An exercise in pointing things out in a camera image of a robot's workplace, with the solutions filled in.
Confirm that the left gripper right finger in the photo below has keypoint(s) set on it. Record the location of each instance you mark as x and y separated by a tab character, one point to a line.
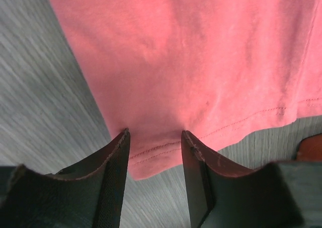
222	193

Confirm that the pink t shirt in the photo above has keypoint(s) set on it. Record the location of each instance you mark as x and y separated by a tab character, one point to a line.
220	69

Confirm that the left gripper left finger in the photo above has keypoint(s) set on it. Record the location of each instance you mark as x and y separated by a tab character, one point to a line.
88	193

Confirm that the brown cube mug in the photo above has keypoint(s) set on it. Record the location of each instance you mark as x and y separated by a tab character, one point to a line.
310	149

